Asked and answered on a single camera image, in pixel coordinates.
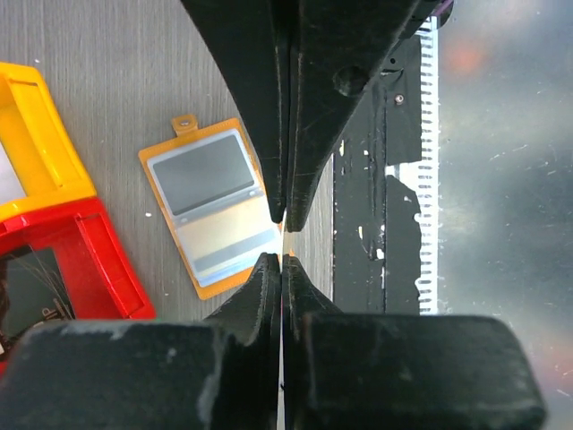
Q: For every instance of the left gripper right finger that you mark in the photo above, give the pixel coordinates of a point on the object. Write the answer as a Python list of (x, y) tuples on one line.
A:
[(387, 371)]

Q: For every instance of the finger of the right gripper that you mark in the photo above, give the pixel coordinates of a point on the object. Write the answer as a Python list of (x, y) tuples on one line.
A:
[(250, 41), (338, 47)]

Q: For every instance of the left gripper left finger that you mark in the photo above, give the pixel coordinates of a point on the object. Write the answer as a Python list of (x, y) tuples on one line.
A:
[(219, 373)]

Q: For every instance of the yellow leather card holder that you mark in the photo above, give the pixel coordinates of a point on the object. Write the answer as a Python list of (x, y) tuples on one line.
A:
[(187, 131)]

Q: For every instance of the black card in red bin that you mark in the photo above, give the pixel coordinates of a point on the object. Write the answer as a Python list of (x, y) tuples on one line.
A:
[(32, 293)]

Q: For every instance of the white card in yellow bin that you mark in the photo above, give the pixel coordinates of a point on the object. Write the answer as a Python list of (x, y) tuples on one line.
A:
[(10, 185)]

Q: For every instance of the red plastic bin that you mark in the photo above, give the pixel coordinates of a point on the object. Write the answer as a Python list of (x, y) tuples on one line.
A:
[(99, 278)]

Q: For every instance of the yellow plastic bin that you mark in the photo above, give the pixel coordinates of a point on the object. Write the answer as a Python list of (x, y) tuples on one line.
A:
[(37, 144)]

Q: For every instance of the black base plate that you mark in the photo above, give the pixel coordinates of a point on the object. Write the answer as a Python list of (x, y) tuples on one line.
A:
[(376, 237)]

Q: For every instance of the white slotted cable duct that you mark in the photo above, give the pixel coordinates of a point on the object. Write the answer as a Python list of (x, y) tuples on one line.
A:
[(422, 176)]

